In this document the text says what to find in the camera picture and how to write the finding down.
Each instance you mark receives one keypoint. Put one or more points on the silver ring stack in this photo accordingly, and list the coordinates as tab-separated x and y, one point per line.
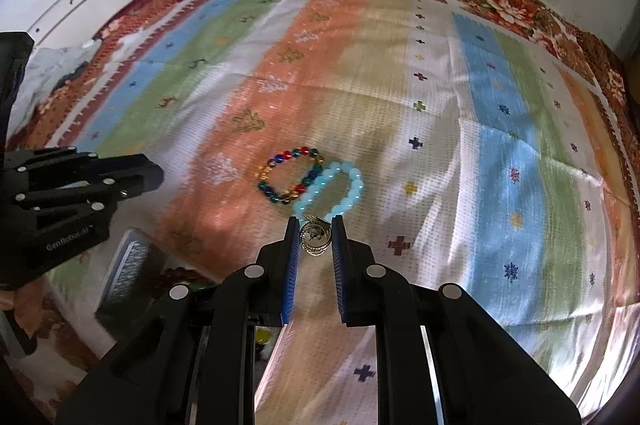
315	235

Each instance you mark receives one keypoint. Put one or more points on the striped colourful bed blanket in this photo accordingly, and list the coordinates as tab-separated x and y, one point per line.
360	129

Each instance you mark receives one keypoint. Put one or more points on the person's left hand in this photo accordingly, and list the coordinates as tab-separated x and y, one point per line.
26	302

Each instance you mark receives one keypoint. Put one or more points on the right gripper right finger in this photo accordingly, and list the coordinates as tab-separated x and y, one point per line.
371	295

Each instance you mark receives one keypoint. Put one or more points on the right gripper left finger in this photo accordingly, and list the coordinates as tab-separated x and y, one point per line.
260	294

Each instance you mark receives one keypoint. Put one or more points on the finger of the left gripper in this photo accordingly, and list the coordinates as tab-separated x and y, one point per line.
127	166
116	192

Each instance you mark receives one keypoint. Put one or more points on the beige jewelry box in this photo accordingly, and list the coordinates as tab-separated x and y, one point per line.
139	275

